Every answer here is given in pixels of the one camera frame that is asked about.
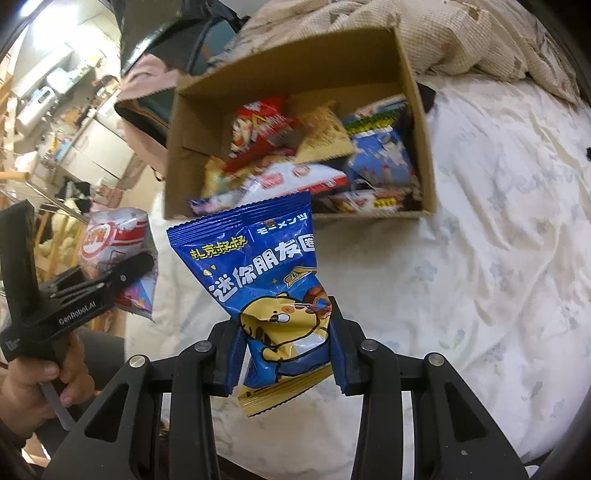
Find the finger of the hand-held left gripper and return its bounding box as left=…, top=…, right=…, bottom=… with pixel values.
left=95, top=252, right=156, bottom=291
left=46, top=267, right=100, bottom=296

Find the person's left hand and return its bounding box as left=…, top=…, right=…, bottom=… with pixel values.
left=0, top=330, right=98, bottom=439

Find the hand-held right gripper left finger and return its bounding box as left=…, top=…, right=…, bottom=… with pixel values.
left=42, top=318, right=250, bottom=480

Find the purple snack packet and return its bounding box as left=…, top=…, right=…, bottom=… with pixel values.
left=187, top=191, right=250, bottom=215

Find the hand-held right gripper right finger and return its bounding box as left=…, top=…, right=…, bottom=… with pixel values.
left=323, top=295, right=529, bottom=480

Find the white appliance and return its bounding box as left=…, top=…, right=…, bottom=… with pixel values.
left=16, top=85, right=58, bottom=125

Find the white cabinet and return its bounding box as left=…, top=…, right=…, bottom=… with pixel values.
left=60, top=108, right=139, bottom=181

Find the dark brown snack packet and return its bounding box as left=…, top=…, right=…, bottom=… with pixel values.
left=318, top=187, right=423, bottom=214

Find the blue yellow cartoon snack packet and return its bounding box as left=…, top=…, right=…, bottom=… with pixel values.
left=166, top=190, right=335, bottom=418

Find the white red-label snack packet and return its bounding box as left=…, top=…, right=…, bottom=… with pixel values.
left=240, top=159, right=349, bottom=199

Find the teal panel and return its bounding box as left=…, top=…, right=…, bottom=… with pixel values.
left=185, top=18, right=252, bottom=77

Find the white bed sheet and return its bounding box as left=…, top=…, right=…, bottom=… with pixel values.
left=124, top=76, right=591, bottom=467

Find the blue flag-print snack packet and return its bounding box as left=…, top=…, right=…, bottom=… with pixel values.
left=344, top=95, right=416, bottom=190

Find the checked beige duvet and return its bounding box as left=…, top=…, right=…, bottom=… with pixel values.
left=222, top=0, right=583, bottom=104

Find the yellow plush toy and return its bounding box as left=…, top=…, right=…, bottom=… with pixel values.
left=37, top=196, right=88, bottom=268

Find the brown cardboard box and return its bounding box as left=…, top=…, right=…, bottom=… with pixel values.
left=163, top=27, right=438, bottom=221

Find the tan snack packet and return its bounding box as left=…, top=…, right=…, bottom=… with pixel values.
left=293, top=105, right=356, bottom=164

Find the pink scalloped towel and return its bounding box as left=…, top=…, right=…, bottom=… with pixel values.
left=115, top=53, right=185, bottom=104

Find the red white striped snack packet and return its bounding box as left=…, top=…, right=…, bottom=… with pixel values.
left=76, top=207, right=160, bottom=323

